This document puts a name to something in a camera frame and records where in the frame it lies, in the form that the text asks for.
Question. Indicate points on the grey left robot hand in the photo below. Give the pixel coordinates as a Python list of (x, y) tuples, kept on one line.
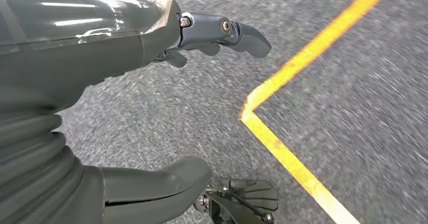
[(83, 48)]

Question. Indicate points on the yellow floor tape square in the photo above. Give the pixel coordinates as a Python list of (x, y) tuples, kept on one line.
[(301, 58)]

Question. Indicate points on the dark robot foot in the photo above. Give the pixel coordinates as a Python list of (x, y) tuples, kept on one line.
[(247, 199)]

